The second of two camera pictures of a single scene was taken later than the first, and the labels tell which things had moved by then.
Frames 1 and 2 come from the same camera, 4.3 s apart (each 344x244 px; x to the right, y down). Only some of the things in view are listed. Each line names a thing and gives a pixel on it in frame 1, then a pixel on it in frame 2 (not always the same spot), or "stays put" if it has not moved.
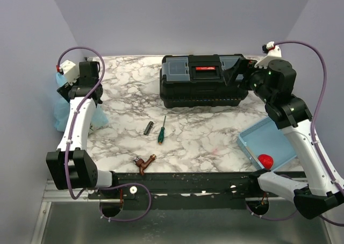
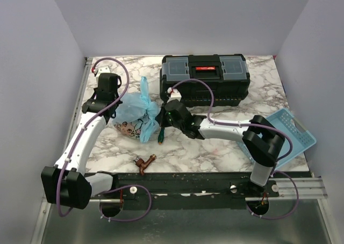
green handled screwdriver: x=160 y=138 stays put
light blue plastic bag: x=98 y=119 -> x=136 y=116
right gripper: x=243 y=66 -> x=160 y=117
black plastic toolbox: x=198 y=80 stays put
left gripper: x=65 y=90 -> x=97 y=88
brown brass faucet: x=142 y=164 stays put
